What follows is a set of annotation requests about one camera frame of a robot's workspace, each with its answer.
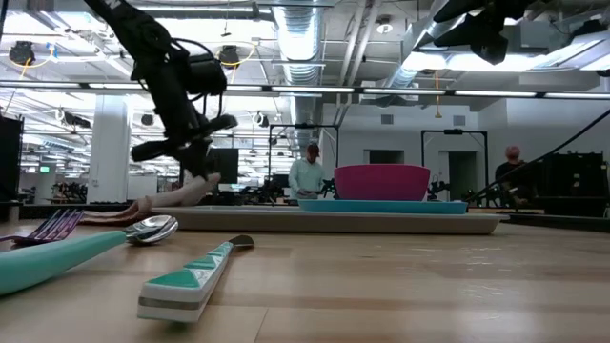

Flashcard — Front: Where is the white pillar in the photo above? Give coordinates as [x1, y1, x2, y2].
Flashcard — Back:
[88, 94, 132, 205]

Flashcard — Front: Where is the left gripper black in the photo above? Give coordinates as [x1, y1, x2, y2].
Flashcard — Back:
[131, 61, 238, 181]

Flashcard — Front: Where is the black computer monitor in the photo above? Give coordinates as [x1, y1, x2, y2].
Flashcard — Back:
[209, 148, 239, 185]

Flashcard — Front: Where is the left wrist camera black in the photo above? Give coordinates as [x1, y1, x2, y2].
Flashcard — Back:
[188, 52, 228, 95]

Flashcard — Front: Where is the person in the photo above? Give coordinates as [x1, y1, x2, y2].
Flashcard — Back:
[494, 145, 539, 207]
[288, 141, 328, 200]

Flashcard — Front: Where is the black equipment cabinet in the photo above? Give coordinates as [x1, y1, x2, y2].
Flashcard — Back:
[538, 151, 610, 216]

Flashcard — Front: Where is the magenta plastic bowl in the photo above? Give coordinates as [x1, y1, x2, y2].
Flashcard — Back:
[334, 164, 432, 202]

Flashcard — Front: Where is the silver ventilation duct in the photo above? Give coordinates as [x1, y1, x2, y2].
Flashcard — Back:
[272, 0, 326, 144]

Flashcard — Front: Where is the iridescent fork teal handle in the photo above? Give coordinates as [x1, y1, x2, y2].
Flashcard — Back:
[0, 208, 86, 247]

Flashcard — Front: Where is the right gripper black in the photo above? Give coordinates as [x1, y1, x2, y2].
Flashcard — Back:
[432, 0, 539, 66]

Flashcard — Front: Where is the blue plastic plate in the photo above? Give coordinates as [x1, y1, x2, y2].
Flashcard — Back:
[297, 198, 469, 215]

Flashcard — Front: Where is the silver spoon teal handle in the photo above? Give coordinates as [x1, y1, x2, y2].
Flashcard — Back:
[0, 214, 180, 297]

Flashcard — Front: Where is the grey plastic tray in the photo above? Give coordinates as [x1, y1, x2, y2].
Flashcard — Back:
[152, 206, 510, 235]

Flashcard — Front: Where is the knife teal white handle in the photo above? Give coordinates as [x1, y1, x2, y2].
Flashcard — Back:
[136, 233, 255, 324]

